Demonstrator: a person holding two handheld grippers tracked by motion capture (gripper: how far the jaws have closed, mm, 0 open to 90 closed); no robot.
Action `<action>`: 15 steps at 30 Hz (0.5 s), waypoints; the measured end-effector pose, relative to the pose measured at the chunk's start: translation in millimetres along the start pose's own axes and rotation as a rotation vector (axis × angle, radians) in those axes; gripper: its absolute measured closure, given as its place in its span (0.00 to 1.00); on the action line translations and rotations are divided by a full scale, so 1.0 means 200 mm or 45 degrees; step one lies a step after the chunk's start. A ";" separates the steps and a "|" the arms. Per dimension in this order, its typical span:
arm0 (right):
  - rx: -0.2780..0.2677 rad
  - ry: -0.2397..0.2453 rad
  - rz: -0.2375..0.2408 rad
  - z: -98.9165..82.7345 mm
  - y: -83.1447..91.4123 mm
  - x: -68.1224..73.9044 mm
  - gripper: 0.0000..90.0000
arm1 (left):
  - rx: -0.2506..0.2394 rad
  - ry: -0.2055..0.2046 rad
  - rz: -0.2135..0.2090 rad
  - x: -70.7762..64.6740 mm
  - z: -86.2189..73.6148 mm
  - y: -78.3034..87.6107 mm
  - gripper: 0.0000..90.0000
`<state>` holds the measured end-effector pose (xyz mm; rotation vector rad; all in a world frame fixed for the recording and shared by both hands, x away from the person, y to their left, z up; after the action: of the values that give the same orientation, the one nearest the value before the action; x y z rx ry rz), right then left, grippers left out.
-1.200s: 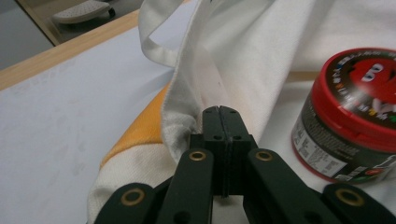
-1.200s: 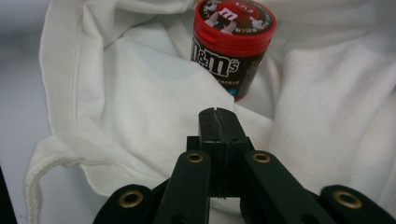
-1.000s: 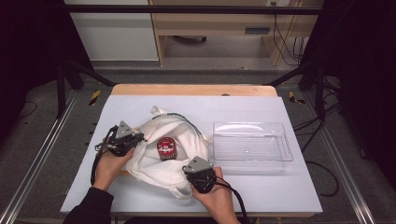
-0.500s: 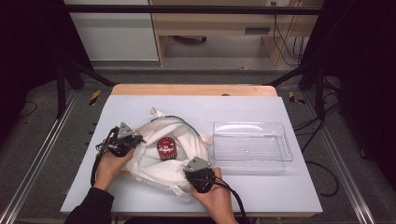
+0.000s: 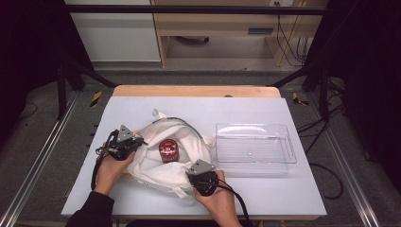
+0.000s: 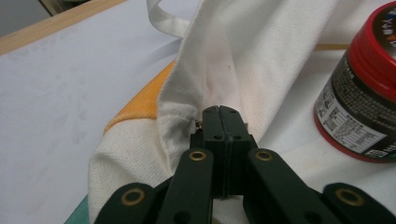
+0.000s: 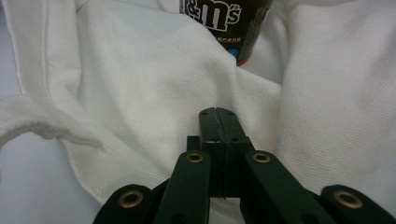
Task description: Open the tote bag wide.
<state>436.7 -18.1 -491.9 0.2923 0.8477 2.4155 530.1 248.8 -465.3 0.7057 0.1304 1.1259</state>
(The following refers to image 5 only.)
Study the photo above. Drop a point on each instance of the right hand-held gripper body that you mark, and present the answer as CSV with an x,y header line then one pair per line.
x,y
203,179

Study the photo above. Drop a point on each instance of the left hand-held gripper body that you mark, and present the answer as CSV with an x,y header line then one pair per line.
x,y
121,145

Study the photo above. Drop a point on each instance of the white dotted tote bag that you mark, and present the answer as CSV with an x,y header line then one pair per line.
x,y
176,176

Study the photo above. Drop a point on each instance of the red can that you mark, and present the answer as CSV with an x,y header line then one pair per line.
x,y
169,150

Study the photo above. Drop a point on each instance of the person's right hand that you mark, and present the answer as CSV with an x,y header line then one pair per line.
x,y
219,201

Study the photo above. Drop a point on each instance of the person's left hand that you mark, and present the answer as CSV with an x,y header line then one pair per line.
x,y
110,171

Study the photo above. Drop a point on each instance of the yellow black hazard tape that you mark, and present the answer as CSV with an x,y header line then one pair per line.
x,y
299,100
96,98

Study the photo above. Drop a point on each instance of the clear plastic tray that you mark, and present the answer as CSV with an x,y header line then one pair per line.
x,y
255,145

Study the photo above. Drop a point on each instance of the white table cover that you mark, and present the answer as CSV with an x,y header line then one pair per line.
x,y
201,110

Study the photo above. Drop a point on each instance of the wooden table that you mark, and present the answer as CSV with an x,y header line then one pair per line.
x,y
195,91

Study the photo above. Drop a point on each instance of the black metal stand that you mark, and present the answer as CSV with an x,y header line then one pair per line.
x,y
315,78
71,78

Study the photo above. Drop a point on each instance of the white cabinet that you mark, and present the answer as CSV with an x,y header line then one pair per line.
x,y
119,34

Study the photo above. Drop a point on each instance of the black object under desk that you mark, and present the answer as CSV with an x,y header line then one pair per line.
x,y
192,39

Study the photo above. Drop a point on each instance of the black curtain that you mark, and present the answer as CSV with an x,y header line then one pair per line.
x,y
28,47
369,78

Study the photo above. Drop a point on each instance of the wooden desk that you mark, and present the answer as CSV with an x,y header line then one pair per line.
x,y
220,23

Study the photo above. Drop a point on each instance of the metal floor rail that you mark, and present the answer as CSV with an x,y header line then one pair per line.
x,y
41,157
346,164

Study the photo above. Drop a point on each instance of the black horizontal frame bar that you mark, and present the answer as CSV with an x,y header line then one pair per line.
x,y
189,9

